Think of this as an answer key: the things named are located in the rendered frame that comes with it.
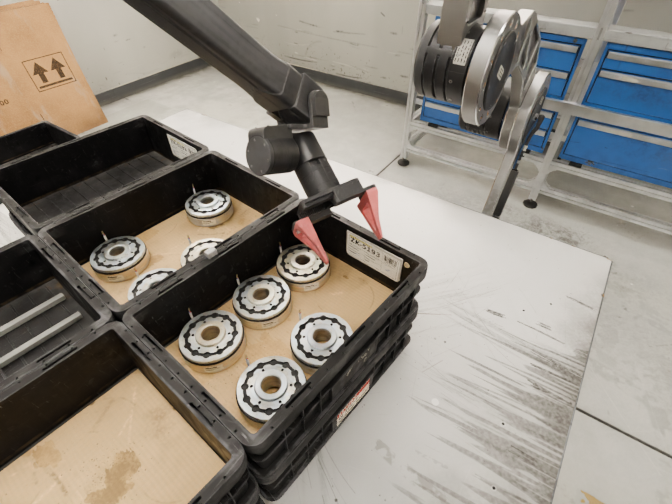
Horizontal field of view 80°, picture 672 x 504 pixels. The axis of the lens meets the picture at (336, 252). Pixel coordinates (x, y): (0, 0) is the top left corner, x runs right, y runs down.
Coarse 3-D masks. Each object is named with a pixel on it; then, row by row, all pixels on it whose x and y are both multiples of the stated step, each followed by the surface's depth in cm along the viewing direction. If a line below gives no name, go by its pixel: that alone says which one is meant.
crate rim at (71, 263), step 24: (240, 168) 89; (120, 192) 82; (288, 192) 82; (72, 216) 76; (264, 216) 76; (48, 240) 71; (72, 264) 67; (192, 264) 67; (96, 288) 63; (120, 312) 60
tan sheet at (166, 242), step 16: (240, 208) 94; (160, 224) 90; (176, 224) 90; (192, 224) 90; (224, 224) 90; (240, 224) 90; (144, 240) 86; (160, 240) 86; (176, 240) 86; (192, 240) 86; (160, 256) 82; (176, 256) 82; (144, 272) 79; (112, 288) 76; (128, 288) 76
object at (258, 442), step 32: (352, 224) 74; (224, 256) 69; (416, 256) 68; (128, 320) 58; (384, 320) 61; (160, 352) 54; (352, 352) 56; (192, 384) 51; (320, 384) 52; (224, 416) 48; (288, 416) 48; (256, 448) 46
